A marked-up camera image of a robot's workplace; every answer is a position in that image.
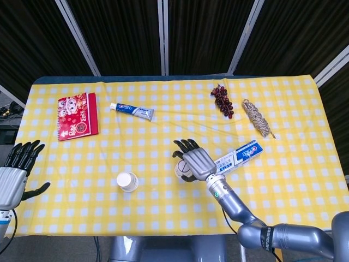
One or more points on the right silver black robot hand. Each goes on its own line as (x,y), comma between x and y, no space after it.
(199,163)

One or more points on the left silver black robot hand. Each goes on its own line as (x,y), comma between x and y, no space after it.
(11,185)

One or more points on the paper cup black line bottom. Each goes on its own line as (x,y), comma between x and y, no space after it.
(181,167)

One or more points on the paper cup blue flower print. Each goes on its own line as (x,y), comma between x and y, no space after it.
(124,179)

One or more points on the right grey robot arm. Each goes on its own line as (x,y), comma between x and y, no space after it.
(234,204)

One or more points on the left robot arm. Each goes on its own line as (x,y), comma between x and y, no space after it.
(4,221)

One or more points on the paper cup green fern print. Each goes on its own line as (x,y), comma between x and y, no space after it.
(130,190)

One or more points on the blue white toothpaste box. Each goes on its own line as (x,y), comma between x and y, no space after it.
(245,154)

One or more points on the yellow white checked tablecloth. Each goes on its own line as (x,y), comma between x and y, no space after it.
(163,131)

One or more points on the dark red grape bunch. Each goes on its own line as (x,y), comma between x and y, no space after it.
(222,102)

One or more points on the blue white toothpaste tube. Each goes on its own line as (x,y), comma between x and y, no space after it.
(133,110)

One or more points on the red spiral desk calendar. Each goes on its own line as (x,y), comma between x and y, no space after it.
(79,122)

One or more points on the grey robot torso base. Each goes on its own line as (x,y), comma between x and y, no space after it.
(163,251)

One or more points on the black pleated partition panel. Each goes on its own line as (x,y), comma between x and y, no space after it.
(300,32)
(338,122)
(32,41)
(122,35)
(204,35)

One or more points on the white partition frame post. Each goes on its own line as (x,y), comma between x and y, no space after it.
(245,35)
(13,98)
(332,65)
(79,41)
(163,41)

